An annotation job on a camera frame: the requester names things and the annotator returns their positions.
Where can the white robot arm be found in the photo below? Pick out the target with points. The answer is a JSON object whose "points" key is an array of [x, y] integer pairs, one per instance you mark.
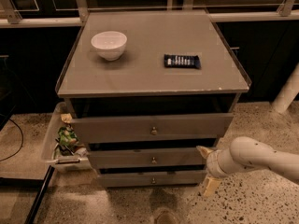
{"points": [[245, 154]]}

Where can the grey drawer cabinet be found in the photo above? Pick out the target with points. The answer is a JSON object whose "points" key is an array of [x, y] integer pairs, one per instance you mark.
{"points": [[138, 83]]}

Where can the grey drawer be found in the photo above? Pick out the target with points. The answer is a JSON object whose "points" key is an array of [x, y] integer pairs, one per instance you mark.
{"points": [[152, 179], [146, 158], [151, 128]]}

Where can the grey top drawer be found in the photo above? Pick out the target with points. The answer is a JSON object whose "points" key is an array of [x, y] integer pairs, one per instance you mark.
{"points": [[151, 128]]}

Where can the white railing bar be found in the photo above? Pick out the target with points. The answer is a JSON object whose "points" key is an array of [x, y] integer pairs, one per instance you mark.
{"points": [[214, 17]]}

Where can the black floor bar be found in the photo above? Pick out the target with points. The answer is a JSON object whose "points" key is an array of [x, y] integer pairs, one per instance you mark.
{"points": [[39, 197]]}

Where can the white post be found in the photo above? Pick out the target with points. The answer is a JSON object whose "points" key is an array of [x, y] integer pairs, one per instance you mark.
{"points": [[288, 92]]}

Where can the grey bottom drawer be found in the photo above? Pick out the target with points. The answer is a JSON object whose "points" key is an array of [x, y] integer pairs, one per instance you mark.
{"points": [[152, 179]]}

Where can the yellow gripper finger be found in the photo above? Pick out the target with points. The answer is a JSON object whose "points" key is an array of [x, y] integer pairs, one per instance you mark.
{"points": [[209, 186], [204, 151]]}

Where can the white ceramic bowl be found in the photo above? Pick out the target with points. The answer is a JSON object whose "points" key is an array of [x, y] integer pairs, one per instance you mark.
{"points": [[109, 45]]}

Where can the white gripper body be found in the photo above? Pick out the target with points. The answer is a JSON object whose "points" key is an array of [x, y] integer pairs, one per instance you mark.
{"points": [[212, 164]]}

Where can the green snack bag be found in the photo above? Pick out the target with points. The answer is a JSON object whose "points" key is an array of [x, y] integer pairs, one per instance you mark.
{"points": [[67, 136]]}

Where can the clear plastic storage bin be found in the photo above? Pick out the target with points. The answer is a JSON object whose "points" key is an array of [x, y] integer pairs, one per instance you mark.
{"points": [[51, 154]]}

